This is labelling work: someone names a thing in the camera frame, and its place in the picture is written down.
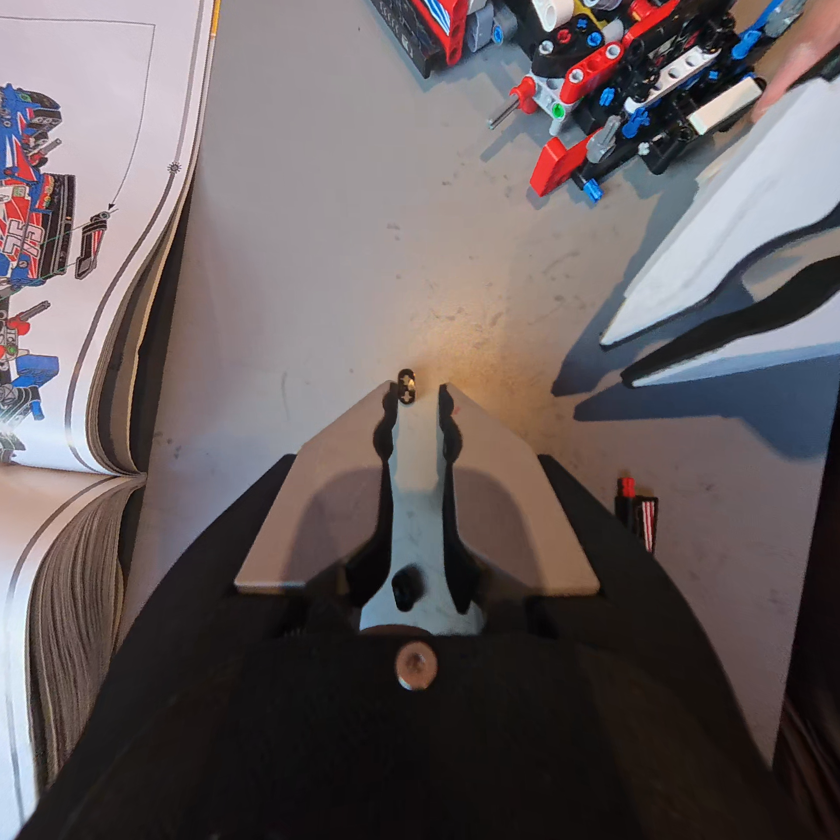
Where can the small black two-hole beam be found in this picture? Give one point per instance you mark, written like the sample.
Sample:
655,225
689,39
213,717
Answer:
407,587
407,387

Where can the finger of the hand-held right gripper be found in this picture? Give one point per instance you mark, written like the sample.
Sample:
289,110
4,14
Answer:
787,334
741,210

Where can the open instruction book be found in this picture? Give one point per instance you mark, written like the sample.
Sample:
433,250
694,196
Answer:
98,295

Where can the toy brick vehicle chassis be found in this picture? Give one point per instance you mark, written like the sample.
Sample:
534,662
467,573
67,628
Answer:
630,85

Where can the black striped panel with red pin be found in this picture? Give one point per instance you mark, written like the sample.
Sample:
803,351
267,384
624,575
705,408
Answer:
640,515

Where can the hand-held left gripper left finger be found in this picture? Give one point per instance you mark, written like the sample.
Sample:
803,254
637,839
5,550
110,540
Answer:
315,512

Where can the person's right hand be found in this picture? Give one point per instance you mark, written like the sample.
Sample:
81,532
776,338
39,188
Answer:
807,62

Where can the striped toy brick truck body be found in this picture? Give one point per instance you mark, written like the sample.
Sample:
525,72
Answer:
430,29

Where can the grey desk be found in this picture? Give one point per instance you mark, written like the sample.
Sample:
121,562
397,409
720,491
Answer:
328,262

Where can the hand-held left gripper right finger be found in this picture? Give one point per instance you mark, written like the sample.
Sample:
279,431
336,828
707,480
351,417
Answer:
518,512

